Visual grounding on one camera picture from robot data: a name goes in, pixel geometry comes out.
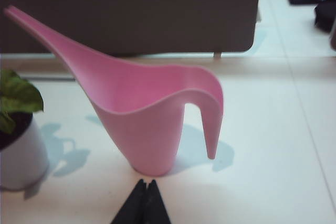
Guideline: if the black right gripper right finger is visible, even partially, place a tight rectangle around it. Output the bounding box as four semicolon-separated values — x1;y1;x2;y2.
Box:
147;179;170;224

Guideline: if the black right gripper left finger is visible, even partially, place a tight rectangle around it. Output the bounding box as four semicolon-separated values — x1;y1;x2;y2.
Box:
110;178;148;224

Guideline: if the pink plastic watering can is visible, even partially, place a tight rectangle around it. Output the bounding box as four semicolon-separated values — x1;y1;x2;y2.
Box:
3;5;225;177

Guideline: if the white plant pot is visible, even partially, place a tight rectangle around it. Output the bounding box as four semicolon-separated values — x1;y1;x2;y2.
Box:
0;111;50;191

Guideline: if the green leafy plant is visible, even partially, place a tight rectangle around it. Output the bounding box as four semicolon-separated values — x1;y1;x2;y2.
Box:
0;69;45;135

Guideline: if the black bag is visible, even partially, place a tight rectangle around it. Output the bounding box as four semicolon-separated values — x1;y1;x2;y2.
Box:
314;0;336;33

